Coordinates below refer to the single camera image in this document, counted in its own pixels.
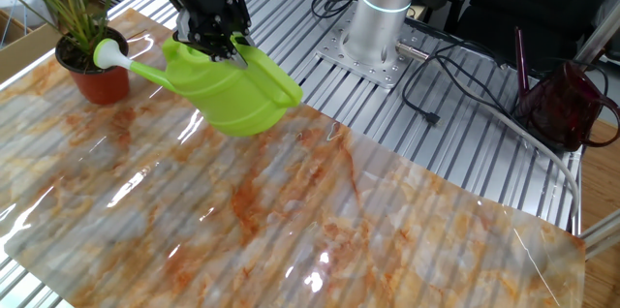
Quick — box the aluminium frame post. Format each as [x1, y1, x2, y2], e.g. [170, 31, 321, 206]
[578, 208, 620, 261]
[574, 0, 620, 65]

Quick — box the dark red transparent watering can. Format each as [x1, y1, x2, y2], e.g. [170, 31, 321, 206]
[512, 26, 620, 153]

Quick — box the green plastic watering can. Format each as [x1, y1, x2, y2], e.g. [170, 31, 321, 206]
[92, 34, 304, 138]

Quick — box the black usb cable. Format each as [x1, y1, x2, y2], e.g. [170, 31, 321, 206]
[401, 41, 510, 128]

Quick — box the green plant in terracotta pot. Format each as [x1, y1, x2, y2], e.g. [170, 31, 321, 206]
[0, 0, 131, 107]

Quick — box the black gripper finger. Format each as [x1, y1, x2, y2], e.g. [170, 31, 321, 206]
[228, 26, 256, 48]
[172, 7, 250, 70]

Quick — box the orange marble pattern mat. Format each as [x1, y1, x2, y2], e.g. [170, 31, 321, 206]
[0, 7, 587, 308]

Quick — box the brown cardboard box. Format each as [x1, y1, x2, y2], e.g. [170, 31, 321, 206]
[0, 10, 62, 84]

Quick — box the grey cable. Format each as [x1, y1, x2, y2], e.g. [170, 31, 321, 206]
[435, 68, 582, 231]

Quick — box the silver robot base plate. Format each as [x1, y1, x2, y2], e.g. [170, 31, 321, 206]
[315, 5, 430, 90]

